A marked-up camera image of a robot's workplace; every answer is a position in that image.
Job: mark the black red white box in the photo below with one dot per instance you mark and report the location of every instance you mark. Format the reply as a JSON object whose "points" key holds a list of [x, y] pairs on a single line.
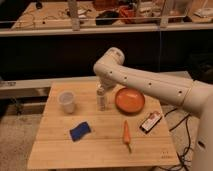
{"points": [[149, 123]]}

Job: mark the black object on shelf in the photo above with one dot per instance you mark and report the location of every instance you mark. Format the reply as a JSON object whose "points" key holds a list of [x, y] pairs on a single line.
{"points": [[107, 18]]}

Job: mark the orange object on shelf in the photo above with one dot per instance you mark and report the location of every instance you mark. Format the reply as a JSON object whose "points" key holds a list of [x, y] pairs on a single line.
{"points": [[126, 15]]}

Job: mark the blue sponge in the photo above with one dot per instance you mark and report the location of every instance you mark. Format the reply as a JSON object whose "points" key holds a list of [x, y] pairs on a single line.
{"points": [[79, 131]]}

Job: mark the orange carrot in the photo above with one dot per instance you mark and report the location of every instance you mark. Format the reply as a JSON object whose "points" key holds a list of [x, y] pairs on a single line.
{"points": [[126, 136]]}

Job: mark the orange plate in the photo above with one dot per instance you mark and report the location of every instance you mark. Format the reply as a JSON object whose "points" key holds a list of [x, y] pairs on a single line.
{"points": [[129, 100]]}

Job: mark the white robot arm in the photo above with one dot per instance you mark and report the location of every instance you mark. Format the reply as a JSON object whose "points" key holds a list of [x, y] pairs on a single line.
{"points": [[190, 95]]}

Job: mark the translucent plastic cup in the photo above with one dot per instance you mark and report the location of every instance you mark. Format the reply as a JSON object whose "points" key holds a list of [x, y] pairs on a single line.
{"points": [[66, 101]]}

